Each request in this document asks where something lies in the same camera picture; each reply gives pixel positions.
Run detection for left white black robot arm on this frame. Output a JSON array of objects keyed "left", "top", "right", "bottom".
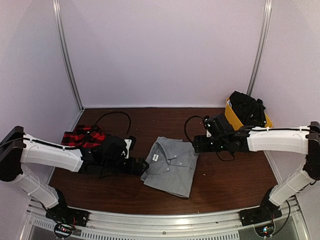
[{"left": 0, "top": 126, "right": 150, "bottom": 222}]

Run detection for aluminium frame post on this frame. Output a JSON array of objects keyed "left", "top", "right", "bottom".
[
  {"left": 246, "top": 0, "right": 273, "bottom": 96},
  {"left": 52, "top": 0, "right": 84, "bottom": 112}
]

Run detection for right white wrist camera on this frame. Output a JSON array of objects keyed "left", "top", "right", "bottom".
[{"left": 202, "top": 115, "right": 212, "bottom": 138}]

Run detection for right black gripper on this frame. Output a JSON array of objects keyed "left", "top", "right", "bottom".
[{"left": 192, "top": 135, "right": 228, "bottom": 154}]

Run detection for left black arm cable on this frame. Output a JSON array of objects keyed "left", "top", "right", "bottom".
[{"left": 96, "top": 111, "right": 132, "bottom": 140}]

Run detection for grey long sleeve shirt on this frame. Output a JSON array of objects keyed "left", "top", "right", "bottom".
[{"left": 140, "top": 136, "right": 199, "bottom": 199}]

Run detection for black clothes in basket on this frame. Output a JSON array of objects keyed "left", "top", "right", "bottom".
[{"left": 229, "top": 91, "right": 267, "bottom": 127}]

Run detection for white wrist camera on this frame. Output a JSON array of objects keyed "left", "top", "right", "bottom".
[
  {"left": 202, "top": 115, "right": 212, "bottom": 138},
  {"left": 122, "top": 135, "right": 137, "bottom": 159}
]

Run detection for front aluminium rail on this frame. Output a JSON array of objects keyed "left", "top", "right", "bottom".
[{"left": 18, "top": 197, "right": 310, "bottom": 240}]

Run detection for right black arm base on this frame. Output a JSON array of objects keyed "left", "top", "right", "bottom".
[{"left": 239, "top": 188, "right": 283, "bottom": 238}]

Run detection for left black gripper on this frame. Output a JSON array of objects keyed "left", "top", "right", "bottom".
[{"left": 102, "top": 156, "right": 149, "bottom": 176}]

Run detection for right aluminium frame post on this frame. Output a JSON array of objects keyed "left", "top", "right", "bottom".
[{"left": 246, "top": 0, "right": 273, "bottom": 96}]

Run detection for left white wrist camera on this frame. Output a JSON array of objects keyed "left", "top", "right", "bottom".
[{"left": 122, "top": 135, "right": 137, "bottom": 159}]

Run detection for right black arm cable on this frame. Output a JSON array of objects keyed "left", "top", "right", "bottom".
[{"left": 184, "top": 115, "right": 236, "bottom": 162}]

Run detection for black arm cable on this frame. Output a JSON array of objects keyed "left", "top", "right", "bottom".
[
  {"left": 96, "top": 111, "right": 132, "bottom": 140},
  {"left": 184, "top": 115, "right": 236, "bottom": 162}
]

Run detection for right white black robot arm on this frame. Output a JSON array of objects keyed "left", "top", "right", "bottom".
[{"left": 192, "top": 114, "right": 320, "bottom": 221}]

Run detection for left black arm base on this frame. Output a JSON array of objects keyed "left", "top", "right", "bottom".
[{"left": 42, "top": 189, "right": 89, "bottom": 240}]

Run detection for red black plaid shirt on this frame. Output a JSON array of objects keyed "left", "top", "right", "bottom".
[{"left": 61, "top": 125, "right": 107, "bottom": 149}]

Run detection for yellow plastic basket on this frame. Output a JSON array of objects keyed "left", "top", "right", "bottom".
[{"left": 224, "top": 97, "right": 273, "bottom": 130}]

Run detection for left aluminium frame post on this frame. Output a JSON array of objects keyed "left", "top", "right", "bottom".
[{"left": 52, "top": 0, "right": 84, "bottom": 112}]

